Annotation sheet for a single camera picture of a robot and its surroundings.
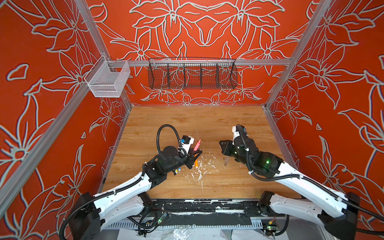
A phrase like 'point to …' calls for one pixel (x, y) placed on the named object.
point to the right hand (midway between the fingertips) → (217, 142)
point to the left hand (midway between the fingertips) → (200, 150)
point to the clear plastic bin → (106, 78)
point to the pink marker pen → (197, 145)
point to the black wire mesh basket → (192, 73)
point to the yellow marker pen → (176, 171)
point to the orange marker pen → (196, 163)
